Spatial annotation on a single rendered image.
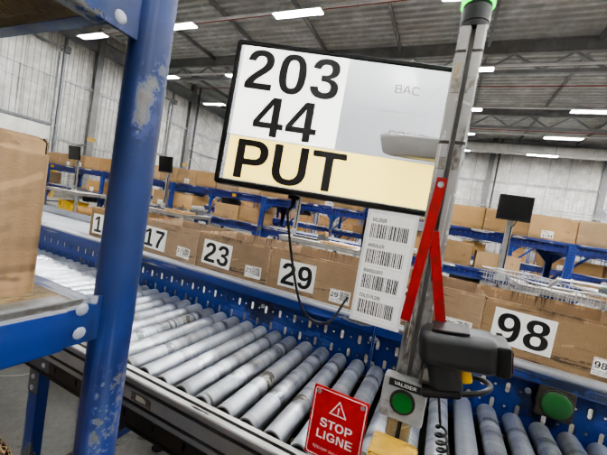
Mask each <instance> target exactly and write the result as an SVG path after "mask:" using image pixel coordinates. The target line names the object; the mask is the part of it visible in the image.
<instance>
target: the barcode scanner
mask: <svg viewBox="0 0 607 455"><path fill-rule="evenodd" d="M418 353H419V357H420V358H421V359H422V361H423V362H425V363H426V366H427V373H428V379H429V385H426V384H423V383H422V387H421V395H422V397H428V398H442V399H455V400H459V399H462V393H461V391H462V390H463V384H471V383H472V373H473V374H478V375H483V376H494V375H495V376H496V377H498V378H502V379H510V378H511V377H512V375H513V362H514V353H513V351H512V349H511V347H510V345H509V343H508V342H507V340H506V339H505V338H504V337H502V336H499V335H493V334H491V333H490V332H488V331H486V330H476V329H470V328H469V327H468V325H463V324H457V323H451V322H444V321H438V320H433V323H426V324H425V325H424V326H423V327H422V329H421V332H420V335H419V345H418Z"/></svg>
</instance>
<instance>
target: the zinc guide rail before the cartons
mask: <svg viewBox="0 0 607 455"><path fill-rule="evenodd" d="M41 226H44V227H47V228H52V229H56V230H59V231H61V232H65V233H68V234H71V235H74V236H77V237H83V238H86V239H89V240H92V241H95V242H99V243H100V240H101V238H98V237H93V236H90V235H87V234H83V233H80V232H77V231H74V230H70V229H67V228H64V227H58V226H55V225H52V224H49V223H45V222H42V223H41ZM143 256H147V257H150V258H153V259H156V260H159V261H163V262H166V263H168V264H172V265H177V266H180V267H183V268H187V269H190V270H192V271H196V272H199V273H202V274H207V275H211V276H214V277H217V278H220V279H223V280H226V281H230V282H233V283H238V284H241V285H245V286H247V287H250V288H254V289H257V290H260V291H263V292H266V293H272V294H274V295H278V296H281V297H285V298H287V299H290V300H294V301H297V302H298V299H297V295H296V294H293V293H290V292H285V291H281V290H278V289H275V288H272V287H268V286H265V285H262V284H259V283H253V282H250V281H247V280H244V279H240V278H237V277H234V276H231V275H227V274H222V273H219V272H215V271H212V270H209V269H206V268H202V267H199V266H196V265H190V264H187V263H184V262H181V261H177V260H174V259H172V258H168V257H165V256H161V255H156V254H153V253H149V252H146V251H144V252H143ZM299 296H300V295H299ZM300 300H301V302H302V303H305V304H309V305H312V306H314V307H318V308H321V309H324V310H327V311H333V312H336V311H337V310H338V309H339V308H340V307H338V306H335V305H331V304H329V303H325V302H319V301H316V300H313V299H310V298H306V297H303V296H300ZM339 314H342V315H345V316H348V317H349V316H350V310H347V309H344V308H341V310H340V312H339ZM398 331H400V332H403V331H404V325H401V324H400V325H399V330H398ZM513 366H516V367H522V368H525V369H527V370H531V371H534V372H538V373H540V374H543V375H547V376H551V377H555V378H558V379H562V380H565V381H567V382H571V383H574V384H577V385H582V386H586V387H589V388H592V389H595V390H598V391H601V392H604V393H607V384H605V383H602V382H599V381H596V380H592V379H590V378H586V377H583V376H578V375H574V374H571V373H567V372H565V371H561V370H558V369H554V368H552V367H546V366H542V365H539V364H536V363H533V362H529V361H526V360H523V359H520V358H516V357H514V362H513Z"/></svg>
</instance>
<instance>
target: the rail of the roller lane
mask: <svg viewBox="0 0 607 455"><path fill-rule="evenodd" d="M86 348H87V342H82V343H79V344H77V345H73V346H70V347H67V348H63V349H62V352H59V353H56V354H52V355H49V356H47V357H44V358H45V359H46V360H48V361H50V362H51V363H53V364H54V365H56V366H57V367H60V368H61V369H63V370H65V371H66V372H68V373H70V374H72V375H73V376H75V377H76V378H78V379H80V380H81V381H82V376H83V369H84V362H85V356H86ZM122 405H124V406H126V407H128V408H129V409H131V410H133V411H134V412H136V413H138V414H140V415H142V416H144V418H146V419H148V420H149V421H151V422H153V423H155V424H157V425H159V426H160V427H162V428H164V429H165V430H167V431H168V432H170V433H172V434H174V435H175V436H177V437H179V438H180V439H182V440H184V441H186V442H188V443H190V445H192V446H194V447H195V448H197V449H199V450H201V451H203V452H205V453H206V454H208V455H308V454H306V453H304V452H302V451H300V450H298V449H296V448H294V447H292V446H290V445H288V444H286V443H284V442H282V441H280V440H278V439H276V438H274V437H272V436H270V435H268V434H266V433H264V432H261V431H260V430H259V429H257V428H255V427H253V426H251V425H249V424H247V423H245V422H242V421H240V420H239V419H237V418H235V417H233V416H231V415H229V414H227V413H224V412H222V411H221V410H219V409H217V408H215V407H213V406H211V405H209V404H206V403H204V402H203V401H201V400H199V399H197V398H195V397H193V396H191V395H188V394H186V393H184V392H183V391H181V390H179V389H178V388H176V387H174V386H172V385H169V384H167V383H165V382H164V381H162V380H160V379H158V378H156V377H154V376H151V375H149V374H147V373H146V372H144V371H142V370H140V369H138V368H136V367H133V366H131V365H129V364H127V368H126V380H125V386H124V393H123V400H122Z"/></svg>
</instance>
